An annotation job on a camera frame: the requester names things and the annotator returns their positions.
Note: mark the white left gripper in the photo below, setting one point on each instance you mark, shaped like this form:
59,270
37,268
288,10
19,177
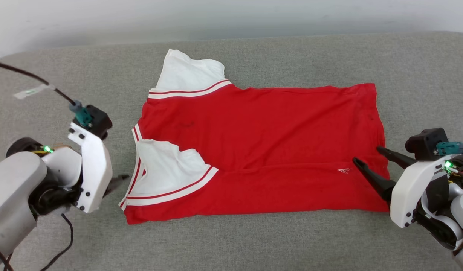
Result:
93,169

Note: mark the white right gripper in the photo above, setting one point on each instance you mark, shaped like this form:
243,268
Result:
404,195

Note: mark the red and white shirt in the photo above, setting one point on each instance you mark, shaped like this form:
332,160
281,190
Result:
272,131

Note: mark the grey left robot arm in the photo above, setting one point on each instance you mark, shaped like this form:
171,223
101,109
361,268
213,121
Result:
12,188

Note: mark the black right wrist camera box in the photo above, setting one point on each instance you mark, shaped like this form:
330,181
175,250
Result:
423,143

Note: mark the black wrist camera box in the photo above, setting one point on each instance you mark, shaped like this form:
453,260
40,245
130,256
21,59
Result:
423,143
99,120

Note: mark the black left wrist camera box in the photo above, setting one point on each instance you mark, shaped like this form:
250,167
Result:
99,120

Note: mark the teal right camera connector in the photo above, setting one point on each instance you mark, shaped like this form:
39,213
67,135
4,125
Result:
448,147

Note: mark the teal camera connector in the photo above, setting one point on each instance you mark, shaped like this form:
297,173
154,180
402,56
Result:
448,147
82,116

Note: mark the teal left camera connector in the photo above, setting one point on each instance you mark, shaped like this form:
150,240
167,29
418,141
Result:
82,116

